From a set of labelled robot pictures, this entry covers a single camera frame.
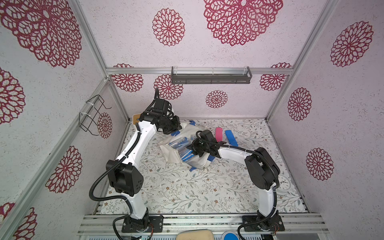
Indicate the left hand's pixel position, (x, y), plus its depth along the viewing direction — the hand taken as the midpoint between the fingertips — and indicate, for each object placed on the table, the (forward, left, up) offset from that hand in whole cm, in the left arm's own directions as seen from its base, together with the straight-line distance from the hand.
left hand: (181, 128), depth 81 cm
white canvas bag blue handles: (-6, +8, -18) cm, 20 cm away
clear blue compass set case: (+1, +2, -19) cm, 19 cm away
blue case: (+12, -34, -27) cm, 45 cm away
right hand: (-2, -1, -14) cm, 14 cm away
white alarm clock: (-24, -57, -22) cm, 66 cm away
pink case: (+17, -26, -28) cm, 42 cm away
